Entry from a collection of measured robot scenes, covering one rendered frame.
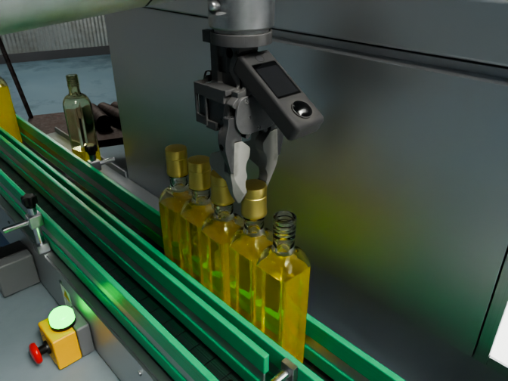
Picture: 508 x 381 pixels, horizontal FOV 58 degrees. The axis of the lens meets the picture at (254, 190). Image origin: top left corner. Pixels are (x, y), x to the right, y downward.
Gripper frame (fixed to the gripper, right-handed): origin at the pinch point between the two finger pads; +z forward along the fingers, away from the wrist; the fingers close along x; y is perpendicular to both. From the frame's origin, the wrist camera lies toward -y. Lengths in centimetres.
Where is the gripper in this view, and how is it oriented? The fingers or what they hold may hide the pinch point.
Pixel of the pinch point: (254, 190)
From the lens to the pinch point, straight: 60.1
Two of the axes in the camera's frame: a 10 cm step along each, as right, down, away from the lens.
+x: -7.3, 3.2, -6.0
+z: 0.0, 8.8, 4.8
